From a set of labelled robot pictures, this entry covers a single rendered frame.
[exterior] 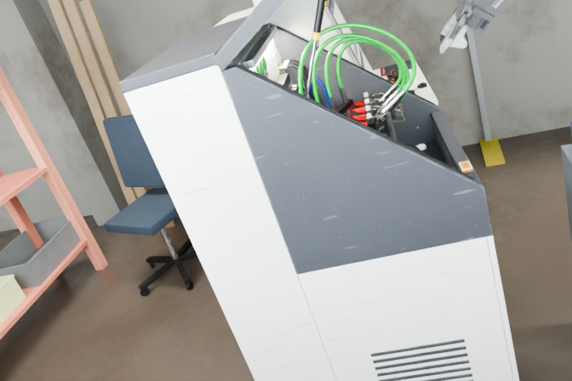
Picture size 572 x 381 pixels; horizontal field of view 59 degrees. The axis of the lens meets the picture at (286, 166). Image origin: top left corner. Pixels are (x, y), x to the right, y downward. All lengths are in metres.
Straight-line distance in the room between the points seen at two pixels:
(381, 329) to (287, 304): 0.31
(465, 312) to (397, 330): 0.21
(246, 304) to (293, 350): 0.24
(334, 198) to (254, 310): 0.49
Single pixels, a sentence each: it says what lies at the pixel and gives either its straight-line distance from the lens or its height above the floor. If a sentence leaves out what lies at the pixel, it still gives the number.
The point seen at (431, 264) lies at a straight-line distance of 1.57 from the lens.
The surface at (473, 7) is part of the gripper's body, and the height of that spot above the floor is 1.39.
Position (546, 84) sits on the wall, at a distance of 3.89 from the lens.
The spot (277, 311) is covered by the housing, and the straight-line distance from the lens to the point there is 1.68.
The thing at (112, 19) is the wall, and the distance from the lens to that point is 4.30.
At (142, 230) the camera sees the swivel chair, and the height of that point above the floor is 0.49.
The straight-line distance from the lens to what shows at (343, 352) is 1.78.
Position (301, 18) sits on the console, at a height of 1.43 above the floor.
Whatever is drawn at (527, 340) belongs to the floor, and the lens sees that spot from 2.36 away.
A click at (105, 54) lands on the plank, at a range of 3.99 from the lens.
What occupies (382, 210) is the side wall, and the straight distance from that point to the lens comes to 1.45.
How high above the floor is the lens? 1.67
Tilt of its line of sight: 22 degrees down
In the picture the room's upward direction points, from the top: 19 degrees counter-clockwise
